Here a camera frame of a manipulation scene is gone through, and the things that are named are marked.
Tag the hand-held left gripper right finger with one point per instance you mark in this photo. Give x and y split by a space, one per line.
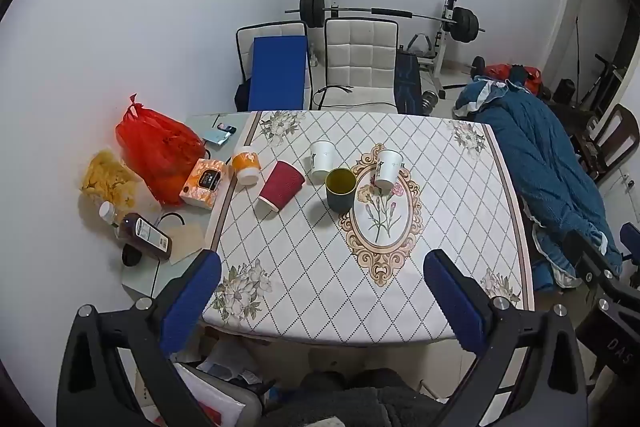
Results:
457 302

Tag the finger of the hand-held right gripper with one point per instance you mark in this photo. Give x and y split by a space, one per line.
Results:
631 242
592 254

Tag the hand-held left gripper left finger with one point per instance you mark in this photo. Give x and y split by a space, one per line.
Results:
192 297

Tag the dark green cup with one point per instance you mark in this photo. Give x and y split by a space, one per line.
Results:
341 194

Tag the red ribbed paper cup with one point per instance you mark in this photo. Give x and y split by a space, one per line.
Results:
281 187

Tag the orange and white cup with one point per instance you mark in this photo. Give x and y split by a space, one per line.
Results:
246 163

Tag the white paper cup with print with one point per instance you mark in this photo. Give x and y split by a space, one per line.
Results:
388 169

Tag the plain white paper cup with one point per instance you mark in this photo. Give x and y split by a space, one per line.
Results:
322 162

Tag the brown paper piece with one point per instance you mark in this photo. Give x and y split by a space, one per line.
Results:
187 244

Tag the brown sauce bottle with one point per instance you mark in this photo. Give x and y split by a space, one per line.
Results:
147 234

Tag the blue quilt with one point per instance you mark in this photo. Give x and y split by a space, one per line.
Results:
545 162

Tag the white plastic bag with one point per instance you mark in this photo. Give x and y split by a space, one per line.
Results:
215 399

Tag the brown wooden chair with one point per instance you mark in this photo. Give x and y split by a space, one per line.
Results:
617 137

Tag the orange tissue box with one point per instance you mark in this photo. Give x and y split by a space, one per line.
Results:
202 184

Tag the white capped small bottle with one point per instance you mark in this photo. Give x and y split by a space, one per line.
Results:
106 212

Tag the floral diamond pattern tablecloth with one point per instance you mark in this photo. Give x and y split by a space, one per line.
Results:
310 267

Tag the clear bag of yellow chips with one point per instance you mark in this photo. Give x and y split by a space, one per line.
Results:
107 179

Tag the red plastic bag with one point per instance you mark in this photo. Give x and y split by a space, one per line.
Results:
155 147

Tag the teal card box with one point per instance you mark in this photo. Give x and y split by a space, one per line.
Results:
215 138

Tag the black cylinder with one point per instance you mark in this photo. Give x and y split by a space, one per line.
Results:
566 89

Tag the black phone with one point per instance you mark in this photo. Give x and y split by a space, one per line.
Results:
226 127

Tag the grey dumbbell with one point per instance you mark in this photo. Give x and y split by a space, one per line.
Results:
431 101

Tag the black bag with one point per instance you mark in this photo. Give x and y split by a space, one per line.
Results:
242 97

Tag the black weight plate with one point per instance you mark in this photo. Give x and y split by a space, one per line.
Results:
478 66

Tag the black bench pad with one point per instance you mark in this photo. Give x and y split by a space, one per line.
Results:
407 82

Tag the blue cushion pad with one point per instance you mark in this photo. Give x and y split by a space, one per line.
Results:
277 72

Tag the white weight bench rack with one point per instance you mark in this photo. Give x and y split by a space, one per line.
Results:
445 57

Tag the white padded chair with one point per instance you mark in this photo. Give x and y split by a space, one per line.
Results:
360 57
270 31

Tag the black barbell with plates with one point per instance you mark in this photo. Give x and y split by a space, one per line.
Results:
462 24

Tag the black metal frame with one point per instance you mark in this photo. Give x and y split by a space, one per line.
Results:
602 74

